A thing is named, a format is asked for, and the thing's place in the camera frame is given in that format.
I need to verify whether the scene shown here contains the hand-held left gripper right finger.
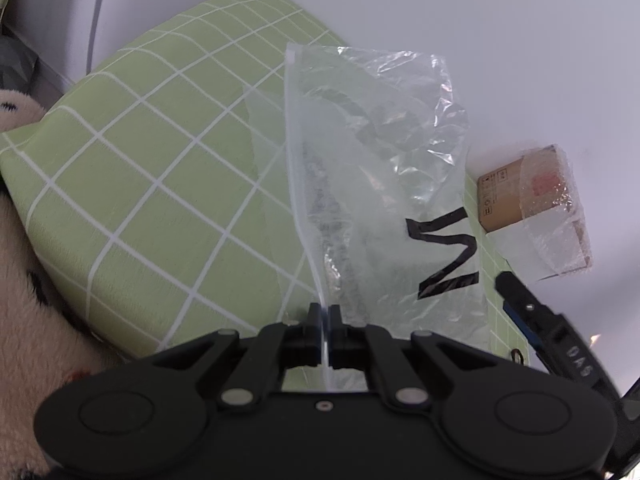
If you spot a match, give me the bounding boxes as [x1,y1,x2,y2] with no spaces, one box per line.
[331,305,501,408]

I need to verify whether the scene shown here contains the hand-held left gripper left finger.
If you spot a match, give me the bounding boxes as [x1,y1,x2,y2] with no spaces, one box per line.
[150,303,325,410]

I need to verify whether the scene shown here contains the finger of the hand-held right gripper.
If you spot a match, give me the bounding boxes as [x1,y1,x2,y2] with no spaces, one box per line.
[495,271,561,356]

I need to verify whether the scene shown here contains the clear plastic shopping bag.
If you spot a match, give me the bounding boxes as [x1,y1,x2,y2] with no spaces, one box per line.
[242,42,493,393]

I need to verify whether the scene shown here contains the grey plastic bag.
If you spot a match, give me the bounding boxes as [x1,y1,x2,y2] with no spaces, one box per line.
[0,35,38,91]

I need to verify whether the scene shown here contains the bubble-wrapped cardboard box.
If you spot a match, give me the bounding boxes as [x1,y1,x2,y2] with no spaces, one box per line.
[475,144,595,281]

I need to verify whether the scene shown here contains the green checked tablecloth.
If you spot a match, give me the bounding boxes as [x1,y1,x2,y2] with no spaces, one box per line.
[0,0,531,361]

